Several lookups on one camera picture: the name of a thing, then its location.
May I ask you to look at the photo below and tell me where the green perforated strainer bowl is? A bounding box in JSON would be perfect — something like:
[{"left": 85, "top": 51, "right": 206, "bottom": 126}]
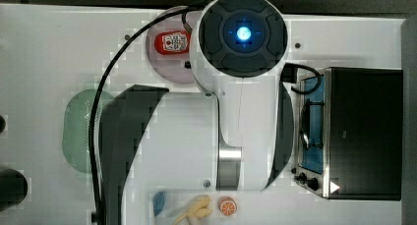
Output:
[{"left": 62, "top": 89, "right": 96, "bottom": 174}]

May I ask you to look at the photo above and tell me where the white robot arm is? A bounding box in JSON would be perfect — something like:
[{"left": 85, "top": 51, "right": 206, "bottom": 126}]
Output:
[{"left": 98, "top": 0, "right": 289, "bottom": 225}]

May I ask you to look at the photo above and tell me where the pink round plate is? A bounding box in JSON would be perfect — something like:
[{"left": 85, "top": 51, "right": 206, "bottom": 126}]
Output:
[{"left": 146, "top": 14, "right": 194, "bottom": 84}]

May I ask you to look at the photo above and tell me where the red ketchup bottle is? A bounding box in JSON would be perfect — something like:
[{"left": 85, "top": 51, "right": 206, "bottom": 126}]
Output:
[{"left": 153, "top": 30, "right": 191, "bottom": 55}]

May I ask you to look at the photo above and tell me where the orange slice toy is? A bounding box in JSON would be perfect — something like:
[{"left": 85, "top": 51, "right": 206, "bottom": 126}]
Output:
[{"left": 218, "top": 197, "right": 237, "bottom": 216}]

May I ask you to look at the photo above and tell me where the yellow banana toy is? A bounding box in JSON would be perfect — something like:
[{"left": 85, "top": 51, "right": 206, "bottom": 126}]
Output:
[{"left": 172, "top": 196, "right": 212, "bottom": 225}]

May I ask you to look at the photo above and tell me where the blue bowl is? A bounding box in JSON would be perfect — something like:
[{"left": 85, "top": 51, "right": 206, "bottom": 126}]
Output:
[{"left": 152, "top": 191, "right": 166, "bottom": 217}]

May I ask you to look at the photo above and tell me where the black toaster oven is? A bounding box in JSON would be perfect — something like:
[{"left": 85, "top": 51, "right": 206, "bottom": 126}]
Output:
[{"left": 292, "top": 67, "right": 403, "bottom": 200}]

